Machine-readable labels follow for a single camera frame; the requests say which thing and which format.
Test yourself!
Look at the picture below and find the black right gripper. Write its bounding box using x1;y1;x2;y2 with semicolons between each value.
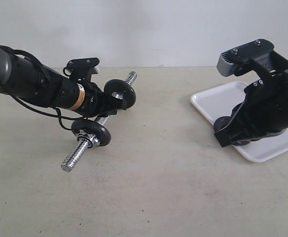
214;58;288;147

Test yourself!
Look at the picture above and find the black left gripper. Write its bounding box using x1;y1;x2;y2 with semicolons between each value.
77;82;132;118

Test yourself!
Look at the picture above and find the black plate bar end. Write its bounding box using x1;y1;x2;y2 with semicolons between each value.
104;79;136;109

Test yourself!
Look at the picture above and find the black weight plate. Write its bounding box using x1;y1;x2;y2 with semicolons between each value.
213;116;261;147

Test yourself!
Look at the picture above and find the chrome dumbbell bar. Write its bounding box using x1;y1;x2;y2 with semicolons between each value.
61;71;138;172

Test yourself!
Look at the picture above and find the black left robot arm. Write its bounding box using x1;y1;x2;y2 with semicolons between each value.
0;45;136;118

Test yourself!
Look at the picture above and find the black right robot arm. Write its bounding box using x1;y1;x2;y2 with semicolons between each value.
214;59;288;147

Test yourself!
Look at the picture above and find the white rectangular tray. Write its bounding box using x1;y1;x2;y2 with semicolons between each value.
190;81;288;162

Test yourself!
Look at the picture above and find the chrome spin-lock collar nut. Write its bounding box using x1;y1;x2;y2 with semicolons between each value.
77;133;100;149

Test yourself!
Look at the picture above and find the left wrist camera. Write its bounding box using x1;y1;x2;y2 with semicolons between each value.
63;57;100;81

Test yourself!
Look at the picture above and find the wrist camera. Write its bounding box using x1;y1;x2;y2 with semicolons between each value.
216;39;274;77
63;57;100;81

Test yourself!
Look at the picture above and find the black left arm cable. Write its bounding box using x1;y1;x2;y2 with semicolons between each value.
0;45;75;131

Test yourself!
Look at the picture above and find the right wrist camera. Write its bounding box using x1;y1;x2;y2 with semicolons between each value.
216;39;274;77

